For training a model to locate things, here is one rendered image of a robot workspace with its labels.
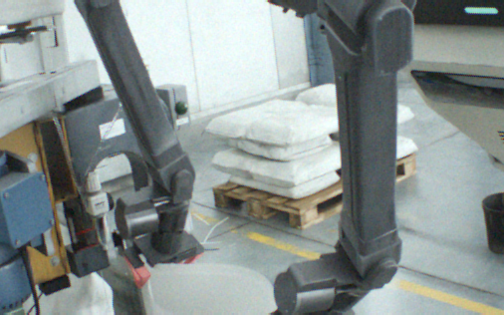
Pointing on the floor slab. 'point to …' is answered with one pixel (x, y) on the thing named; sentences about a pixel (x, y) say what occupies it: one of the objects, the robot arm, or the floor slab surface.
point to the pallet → (257, 198)
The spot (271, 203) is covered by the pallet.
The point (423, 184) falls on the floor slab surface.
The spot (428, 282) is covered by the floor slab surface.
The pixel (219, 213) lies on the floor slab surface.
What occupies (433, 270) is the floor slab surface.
